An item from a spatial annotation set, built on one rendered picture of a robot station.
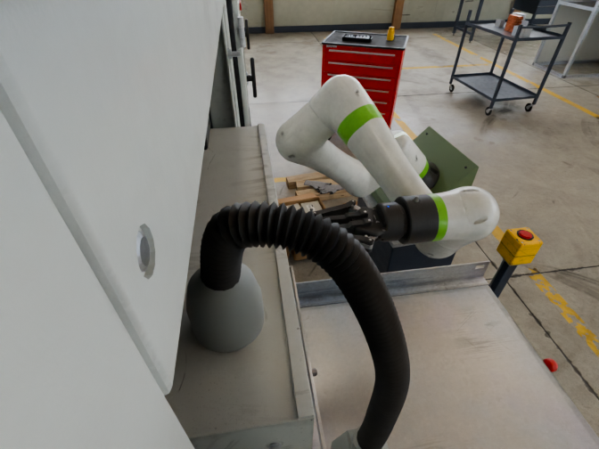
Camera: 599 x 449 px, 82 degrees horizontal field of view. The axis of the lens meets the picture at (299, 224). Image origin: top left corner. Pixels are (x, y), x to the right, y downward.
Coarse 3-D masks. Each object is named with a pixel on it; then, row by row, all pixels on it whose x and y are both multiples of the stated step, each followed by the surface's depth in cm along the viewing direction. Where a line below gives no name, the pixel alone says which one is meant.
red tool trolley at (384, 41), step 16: (336, 32) 327; (352, 32) 325; (336, 48) 296; (352, 48) 292; (368, 48) 288; (384, 48) 283; (400, 48) 280; (336, 64) 303; (352, 64) 298; (368, 64) 296; (384, 64) 292; (400, 64) 288; (368, 80) 303; (384, 80) 298; (384, 96) 308; (384, 112) 317
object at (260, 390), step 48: (240, 144) 56; (240, 192) 45; (192, 240) 38; (288, 288) 33; (192, 336) 29; (288, 336) 29; (192, 384) 26; (240, 384) 26; (288, 384) 26; (192, 432) 24; (240, 432) 24; (288, 432) 25
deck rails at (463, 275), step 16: (400, 272) 98; (416, 272) 99; (432, 272) 101; (448, 272) 102; (464, 272) 103; (480, 272) 104; (304, 288) 97; (320, 288) 98; (336, 288) 99; (400, 288) 102; (416, 288) 102; (432, 288) 102; (448, 288) 102; (304, 304) 97; (320, 304) 97
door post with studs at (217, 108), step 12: (228, 36) 57; (228, 48) 57; (216, 60) 58; (228, 60) 58; (216, 72) 60; (228, 72) 58; (216, 84) 61; (228, 84) 61; (216, 96) 62; (228, 96) 62; (216, 108) 63; (228, 108) 64; (216, 120) 65; (228, 120) 65
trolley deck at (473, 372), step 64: (320, 320) 94; (448, 320) 94; (512, 320) 94; (320, 384) 81; (448, 384) 81; (512, 384) 81; (320, 448) 71; (448, 448) 71; (512, 448) 71; (576, 448) 71
